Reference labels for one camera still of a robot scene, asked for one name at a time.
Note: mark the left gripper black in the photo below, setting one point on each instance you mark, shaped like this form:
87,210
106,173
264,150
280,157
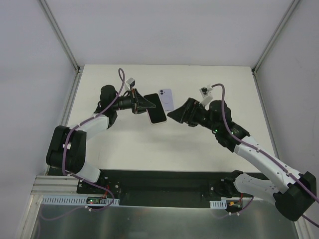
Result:
135,101

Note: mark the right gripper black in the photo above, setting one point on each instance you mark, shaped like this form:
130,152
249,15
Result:
190,112

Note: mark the phone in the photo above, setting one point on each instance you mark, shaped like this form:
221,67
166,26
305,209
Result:
157,114

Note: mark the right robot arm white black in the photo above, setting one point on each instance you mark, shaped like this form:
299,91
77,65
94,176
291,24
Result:
290,191

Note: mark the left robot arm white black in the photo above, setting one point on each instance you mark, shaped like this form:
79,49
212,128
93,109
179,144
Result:
67,150

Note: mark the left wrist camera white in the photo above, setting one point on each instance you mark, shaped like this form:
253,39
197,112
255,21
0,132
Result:
129,84

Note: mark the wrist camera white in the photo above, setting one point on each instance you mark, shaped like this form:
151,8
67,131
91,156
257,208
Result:
129,84
206,95

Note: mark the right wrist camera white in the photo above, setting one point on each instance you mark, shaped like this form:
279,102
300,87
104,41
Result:
206,95

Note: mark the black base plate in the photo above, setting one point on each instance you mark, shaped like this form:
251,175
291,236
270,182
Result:
160,188

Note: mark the right white cable duct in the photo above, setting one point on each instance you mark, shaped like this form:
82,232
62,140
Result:
221,204

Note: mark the white cable duct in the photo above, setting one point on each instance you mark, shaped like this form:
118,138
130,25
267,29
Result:
79,201
221,204

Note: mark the left aluminium frame post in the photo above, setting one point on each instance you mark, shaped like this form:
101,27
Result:
59,34

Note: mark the aluminium frame post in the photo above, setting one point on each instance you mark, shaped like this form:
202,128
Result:
276,34
59,34

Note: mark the aluminium rail front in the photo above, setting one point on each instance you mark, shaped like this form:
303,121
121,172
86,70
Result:
54,185

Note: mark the left white cable duct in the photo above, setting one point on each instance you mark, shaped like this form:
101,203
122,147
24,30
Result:
79,201

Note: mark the right aluminium frame post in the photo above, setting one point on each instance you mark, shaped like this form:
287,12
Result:
276,34

